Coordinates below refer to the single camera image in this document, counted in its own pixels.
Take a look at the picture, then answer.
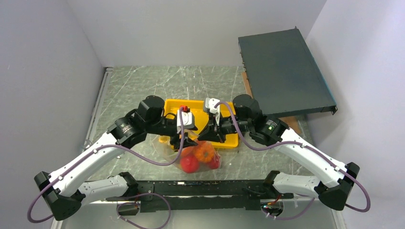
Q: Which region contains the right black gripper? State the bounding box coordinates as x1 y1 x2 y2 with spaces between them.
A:
198 112 252 144

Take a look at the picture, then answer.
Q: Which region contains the black base frame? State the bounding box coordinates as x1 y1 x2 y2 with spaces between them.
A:
111 179 293 213

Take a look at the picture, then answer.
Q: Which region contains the dark green rack box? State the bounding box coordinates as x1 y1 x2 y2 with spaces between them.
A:
238 28 338 118

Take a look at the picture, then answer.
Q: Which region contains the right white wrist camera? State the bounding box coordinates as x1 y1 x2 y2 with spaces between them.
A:
203 98 221 125

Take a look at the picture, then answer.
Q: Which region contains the aluminium side rail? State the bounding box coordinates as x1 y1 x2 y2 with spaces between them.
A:
80 67 114 153

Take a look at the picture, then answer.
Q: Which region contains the yellow plastic tray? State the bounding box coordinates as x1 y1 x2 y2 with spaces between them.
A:
164 99 239 149

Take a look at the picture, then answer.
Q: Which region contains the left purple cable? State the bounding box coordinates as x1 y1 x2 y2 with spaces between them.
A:
27 105 186 229

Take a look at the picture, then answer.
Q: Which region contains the orange toy pumpkin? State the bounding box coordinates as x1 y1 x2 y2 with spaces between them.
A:
193 143 216 163

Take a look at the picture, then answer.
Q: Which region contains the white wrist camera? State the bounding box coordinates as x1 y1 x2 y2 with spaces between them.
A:
176 105 198 133
203 98 221 125

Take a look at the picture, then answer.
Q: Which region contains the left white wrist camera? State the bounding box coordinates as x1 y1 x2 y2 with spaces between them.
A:
176 105 198 133

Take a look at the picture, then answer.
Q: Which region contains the clear dotted zip top bag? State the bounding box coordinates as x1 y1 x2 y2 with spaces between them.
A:
152 136 222 174

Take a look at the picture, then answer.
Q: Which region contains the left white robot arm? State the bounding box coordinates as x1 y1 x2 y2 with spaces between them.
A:
34 95 196 221

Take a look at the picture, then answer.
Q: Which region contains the red bell pepper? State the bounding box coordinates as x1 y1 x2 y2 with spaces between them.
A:
206 155 221 169

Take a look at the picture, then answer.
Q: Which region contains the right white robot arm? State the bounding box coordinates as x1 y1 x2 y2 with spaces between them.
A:
198 94 360 211

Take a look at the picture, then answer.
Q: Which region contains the wooden board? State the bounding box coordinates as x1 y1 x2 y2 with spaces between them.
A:
242 72 302 134

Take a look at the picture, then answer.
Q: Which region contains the orange toy carrot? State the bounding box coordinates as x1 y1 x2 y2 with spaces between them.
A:
180 146 197 158

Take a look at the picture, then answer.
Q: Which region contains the red toy tomato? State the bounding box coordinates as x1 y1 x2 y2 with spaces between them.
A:
180 154 200 173

